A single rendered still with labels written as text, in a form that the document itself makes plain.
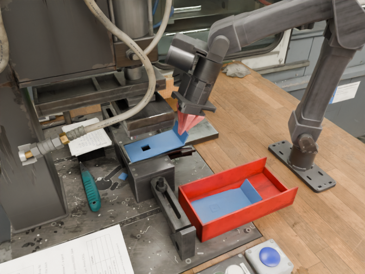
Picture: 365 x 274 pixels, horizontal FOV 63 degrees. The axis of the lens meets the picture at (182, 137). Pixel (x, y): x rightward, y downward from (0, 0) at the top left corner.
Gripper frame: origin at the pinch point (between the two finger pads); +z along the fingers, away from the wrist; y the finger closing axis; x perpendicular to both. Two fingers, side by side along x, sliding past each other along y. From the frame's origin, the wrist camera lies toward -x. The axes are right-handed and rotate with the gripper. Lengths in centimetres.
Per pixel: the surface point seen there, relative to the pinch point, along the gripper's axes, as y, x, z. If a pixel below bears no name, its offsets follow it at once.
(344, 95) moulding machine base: -147, -52, -12
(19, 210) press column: 34.3, 4.1, 21.0
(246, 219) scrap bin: -8.5, 24.0, 7.5
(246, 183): -13.0, 15.8, 3.9
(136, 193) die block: 10.8, 7.8, 13.7
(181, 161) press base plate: -5.1, -1.5, 10.3
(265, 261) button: -4.5, 34.6, 7.2
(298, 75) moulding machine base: -101, -55, -14
